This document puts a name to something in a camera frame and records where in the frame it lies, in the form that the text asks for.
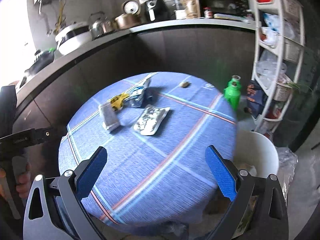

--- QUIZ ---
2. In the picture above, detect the steel kettle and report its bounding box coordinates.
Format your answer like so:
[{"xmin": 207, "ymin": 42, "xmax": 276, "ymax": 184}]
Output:
[{"xmin": 88, "ymin": 11, "xmax": 114, "ymax": 40}]

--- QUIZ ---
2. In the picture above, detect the brown paper food bag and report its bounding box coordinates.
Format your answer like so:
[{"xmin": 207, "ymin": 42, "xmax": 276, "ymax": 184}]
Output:
[{"xmin": 180, "ymin": 0, "xmax": 201, "ymax": 19}]

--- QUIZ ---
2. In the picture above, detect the white plastic shelf rack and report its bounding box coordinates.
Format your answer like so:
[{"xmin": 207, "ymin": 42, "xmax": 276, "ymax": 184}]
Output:
[{"xmin": 252, "ymin": 0, "xmax": 305, "ymax": 134}]

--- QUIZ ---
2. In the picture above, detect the copper pot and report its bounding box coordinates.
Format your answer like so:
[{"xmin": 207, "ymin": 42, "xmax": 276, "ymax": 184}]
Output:
[{"xmin": 114, "ymin": 14, "xmax": 142, "ymax": 30}]

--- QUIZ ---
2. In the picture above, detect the yellow wrapper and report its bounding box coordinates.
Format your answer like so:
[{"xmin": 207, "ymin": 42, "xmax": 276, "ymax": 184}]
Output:
[{"xmin": 108, "ymin": 93, "xmax": 130, "ymax": 111}]

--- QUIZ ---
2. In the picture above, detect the grey kitchen counter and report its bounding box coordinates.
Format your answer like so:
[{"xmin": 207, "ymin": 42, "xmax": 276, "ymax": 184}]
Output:
[{"xmin": 17, "ymin": 20, "xmax": 255, "ymax": 109}]

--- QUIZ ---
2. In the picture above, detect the green plastic bottle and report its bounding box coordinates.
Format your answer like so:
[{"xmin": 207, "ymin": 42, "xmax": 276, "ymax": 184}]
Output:
[{"xmin": 223, "ymin": 75, "xmax": 242, "ymax": 111}]

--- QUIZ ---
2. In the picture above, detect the clear plastic bag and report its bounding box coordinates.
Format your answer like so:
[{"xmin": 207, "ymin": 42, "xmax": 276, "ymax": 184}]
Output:
[{"xmin": 276, "ymin": 147, "xmax": 298, "ymax": 205}]

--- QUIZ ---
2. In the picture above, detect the grey plastic packet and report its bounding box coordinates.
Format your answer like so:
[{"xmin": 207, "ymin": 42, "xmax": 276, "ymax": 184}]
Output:
[{"xmin": 98, "ymin": 102, "xmax": 120, "ymax": 133}]

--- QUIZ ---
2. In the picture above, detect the person's left hand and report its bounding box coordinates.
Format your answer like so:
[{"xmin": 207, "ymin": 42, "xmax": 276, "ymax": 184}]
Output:
[{"xmin": 1, "ymin": 163, "xmax": 31, "ymax": 201}]

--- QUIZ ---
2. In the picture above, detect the black air fryer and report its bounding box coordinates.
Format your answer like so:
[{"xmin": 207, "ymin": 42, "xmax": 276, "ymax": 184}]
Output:
[{"xmin": 144, "ymin": 0, "xmax": 171, "ymax": 23}]

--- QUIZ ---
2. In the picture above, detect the black microwave oven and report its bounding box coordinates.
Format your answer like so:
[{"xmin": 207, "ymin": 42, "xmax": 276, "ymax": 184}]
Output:
[{"xmin": 199, "ymin": 0, "xmax": 249, "ymax": 17}]

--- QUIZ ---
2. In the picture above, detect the dark blue snack bag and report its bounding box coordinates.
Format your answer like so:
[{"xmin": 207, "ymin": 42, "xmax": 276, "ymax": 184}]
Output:
[{"xmin": 246, "ymin": 80, "xmax": 267, "ymax": 119}]

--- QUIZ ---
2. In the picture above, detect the round white clock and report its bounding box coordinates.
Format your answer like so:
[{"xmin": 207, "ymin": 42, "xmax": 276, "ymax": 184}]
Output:
[{"xmin": 121, "ymin": 0, "xmax": 140, "ymax": 15}]

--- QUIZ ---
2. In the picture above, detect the white trash bucket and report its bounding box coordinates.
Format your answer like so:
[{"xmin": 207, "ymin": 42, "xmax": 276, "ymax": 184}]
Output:
[{"xmin": 233, "ymin": 130, "xmax": 279, "ymax": 178}]

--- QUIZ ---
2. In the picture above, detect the white rice cooker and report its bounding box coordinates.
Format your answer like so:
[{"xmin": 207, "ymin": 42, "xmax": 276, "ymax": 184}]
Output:
[{"xmin": 55, "ymin": 21, "xmax": 93, "ymax": 55}]

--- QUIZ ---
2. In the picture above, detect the blue plaid tablecloth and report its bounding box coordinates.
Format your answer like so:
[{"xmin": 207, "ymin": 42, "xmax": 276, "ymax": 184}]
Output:
[{"xmin": 59, "ymin": 72, "xmax": 236, "ymax": 234}]

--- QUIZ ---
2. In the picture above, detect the small brown nut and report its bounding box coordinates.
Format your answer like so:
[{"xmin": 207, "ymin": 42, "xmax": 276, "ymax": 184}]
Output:
[{"xmin": 179, "ymin": 81, "xmax": 191, "ymax": 88}]

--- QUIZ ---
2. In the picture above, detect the red lid jar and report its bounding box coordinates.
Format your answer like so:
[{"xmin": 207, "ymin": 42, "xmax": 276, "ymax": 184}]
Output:
[{"xmin": 203, "ymin": 7, "xmax": 213, "ymax": 19}]

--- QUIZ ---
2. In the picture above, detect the blue silver snack wrapper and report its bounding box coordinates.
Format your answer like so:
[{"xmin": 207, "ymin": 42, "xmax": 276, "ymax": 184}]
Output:
[{"xmin": 124, "ymin": 77, "xmax": 153, "ymax": 108}]

